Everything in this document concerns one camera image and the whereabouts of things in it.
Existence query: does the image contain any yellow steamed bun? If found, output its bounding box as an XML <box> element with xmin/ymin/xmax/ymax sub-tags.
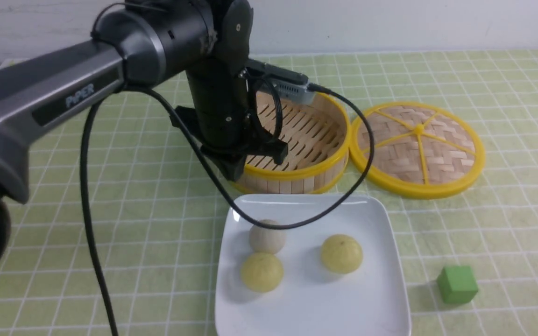
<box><xmin>241</xmin><ymin>252</ymin><xmax>284</xmax><ymax>293</ymax></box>
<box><xmin>320</xmin><ymin>234</ymin><xmax>364</xmax><ymax>274</ymax></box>

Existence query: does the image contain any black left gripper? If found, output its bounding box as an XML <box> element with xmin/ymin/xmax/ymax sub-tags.
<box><xmin>171</xmin><ymin>56</ymin><xmax>288</xmax><ymax>182</ymax></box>

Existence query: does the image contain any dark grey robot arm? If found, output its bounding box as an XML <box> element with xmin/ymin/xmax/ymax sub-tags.
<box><xmin>0</xmin><ymin>0</ymin><xmax>287</xmax><ymax>259</ymax></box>

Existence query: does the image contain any white square plate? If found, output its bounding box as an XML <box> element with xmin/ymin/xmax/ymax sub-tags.
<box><xmin>215</xmin><ymin>195</ymin><xmax>412</xmax><ymax>336</ymax></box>

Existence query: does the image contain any green cube block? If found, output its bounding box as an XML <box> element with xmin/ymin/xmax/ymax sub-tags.
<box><xmin>436</xmin><ymin>265</ymin><xmax>480</xmax><ymax>305</ymax></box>

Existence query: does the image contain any green checkered tablecloth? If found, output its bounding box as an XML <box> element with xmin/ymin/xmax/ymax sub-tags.
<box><xmin>0</xmin><ymin>49</ymin><xmax>538</xmax><ymax>336</ymax></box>

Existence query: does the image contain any pale white steamed bun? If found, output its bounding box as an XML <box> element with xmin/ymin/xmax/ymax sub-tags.
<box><xmin>248</xmin><ymin>225</ymin><xmax>287</xmax><ymax>254</ymax></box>

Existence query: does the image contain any bamboo steamer basket yellow rim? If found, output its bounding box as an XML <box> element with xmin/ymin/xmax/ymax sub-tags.
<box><xmin>233</xmin><ymin>93</ymin><xmax>352</xmax><ymax>194</ymax></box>

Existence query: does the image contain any woven bamboo steamer lid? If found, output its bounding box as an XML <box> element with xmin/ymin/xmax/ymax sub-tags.
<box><xmin>365</xmin><ymin>101</ymin><xmax>486</xmax><ymax>199</ymax></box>

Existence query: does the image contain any yellow steamed bun on plate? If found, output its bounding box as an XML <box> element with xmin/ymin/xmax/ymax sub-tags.
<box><xmin>241</xmin><ymin>252</ymin><xmax>284</xmax><ymax>293</ymax></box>

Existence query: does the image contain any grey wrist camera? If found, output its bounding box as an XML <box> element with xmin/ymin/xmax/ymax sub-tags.
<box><xmin>245</xmin><ymin>59</ymin><xmax>315</xmax><ymax>105</ymax></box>

